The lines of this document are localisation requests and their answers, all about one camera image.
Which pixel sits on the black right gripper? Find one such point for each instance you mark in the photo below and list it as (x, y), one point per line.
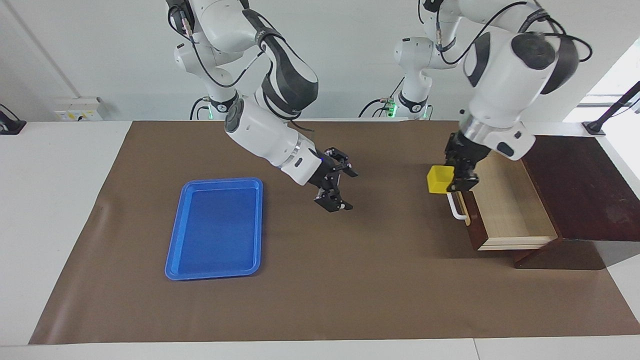
(322, 172)

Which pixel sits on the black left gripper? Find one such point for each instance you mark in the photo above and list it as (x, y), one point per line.
(467, 152)

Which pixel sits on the yellow cube block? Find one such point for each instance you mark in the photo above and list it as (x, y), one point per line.
(439, 181)

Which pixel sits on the dark wooden drawer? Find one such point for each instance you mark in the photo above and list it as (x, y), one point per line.
(505, 215)

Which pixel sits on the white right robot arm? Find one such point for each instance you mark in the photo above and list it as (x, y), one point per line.
(260, 130)

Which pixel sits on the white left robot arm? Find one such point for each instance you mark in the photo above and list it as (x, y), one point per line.
(500, 85)

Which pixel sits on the dark wooden drawer cabinet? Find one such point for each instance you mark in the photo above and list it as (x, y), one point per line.
(590, 200)

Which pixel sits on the brown table mat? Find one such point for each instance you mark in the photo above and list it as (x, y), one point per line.
(350, 290)

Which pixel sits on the blue plastic tray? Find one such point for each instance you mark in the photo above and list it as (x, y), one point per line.
(215, 230)

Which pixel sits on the black camera stand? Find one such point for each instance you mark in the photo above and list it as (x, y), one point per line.
(595, 129)

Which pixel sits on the white wall socket box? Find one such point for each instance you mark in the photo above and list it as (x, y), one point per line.
(75, 114)

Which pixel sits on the black desk mount base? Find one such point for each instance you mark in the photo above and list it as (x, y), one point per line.
(10, 127)

